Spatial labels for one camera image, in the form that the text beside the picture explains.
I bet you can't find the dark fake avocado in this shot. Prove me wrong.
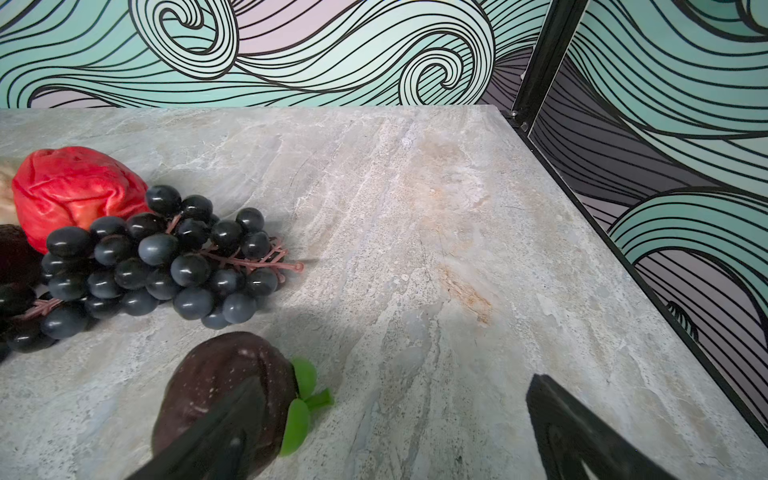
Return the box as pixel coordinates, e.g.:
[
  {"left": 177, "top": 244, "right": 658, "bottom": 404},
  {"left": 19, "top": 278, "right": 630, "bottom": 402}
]
[{"left": 0, "top": 224, "right": 43, "bottom": 285}]

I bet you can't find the black corner frame post right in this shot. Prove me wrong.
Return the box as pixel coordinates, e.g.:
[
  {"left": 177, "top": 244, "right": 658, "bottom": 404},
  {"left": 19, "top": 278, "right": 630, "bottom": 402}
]
[{"left": 511, "top": 0, "right": 589, "bottom": 134}]

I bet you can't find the beige fake garlic bulb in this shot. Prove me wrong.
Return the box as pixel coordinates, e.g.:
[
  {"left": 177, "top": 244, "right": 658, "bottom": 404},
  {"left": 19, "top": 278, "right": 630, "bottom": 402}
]
[{"left": 0, "top": 157, "right": 23, "bottom": 225}]

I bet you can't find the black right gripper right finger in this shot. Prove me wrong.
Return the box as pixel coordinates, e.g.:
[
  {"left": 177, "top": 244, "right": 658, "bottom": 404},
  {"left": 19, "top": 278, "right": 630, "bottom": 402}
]
[{"left": 526, "top": 374, "right": 674, "bottom": 480}]

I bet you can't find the black fake grape bunch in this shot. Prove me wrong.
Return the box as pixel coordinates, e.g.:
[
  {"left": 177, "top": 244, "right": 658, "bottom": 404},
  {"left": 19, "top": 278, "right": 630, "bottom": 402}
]
[{"left": 1, "top": 185, "right": 303, "bottom": 356}]

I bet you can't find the red fake apple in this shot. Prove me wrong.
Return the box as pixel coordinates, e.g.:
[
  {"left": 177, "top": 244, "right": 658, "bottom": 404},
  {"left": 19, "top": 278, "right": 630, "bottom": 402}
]
[{"left": 11, "top": 146, "right": 149, "bottom": 254}]

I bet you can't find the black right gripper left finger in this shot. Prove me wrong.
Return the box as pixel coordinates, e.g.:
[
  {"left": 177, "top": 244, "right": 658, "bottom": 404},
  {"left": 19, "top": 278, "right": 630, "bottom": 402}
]
[{"left": 131, "top": 377, "right": 266, "bottom": 479}]

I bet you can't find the dark purple fake plum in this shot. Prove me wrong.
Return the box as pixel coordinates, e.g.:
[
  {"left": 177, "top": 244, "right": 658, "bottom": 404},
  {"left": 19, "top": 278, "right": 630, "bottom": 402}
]
[{"left": 151, "top": 331, "right": 334, "bottom": 475}]

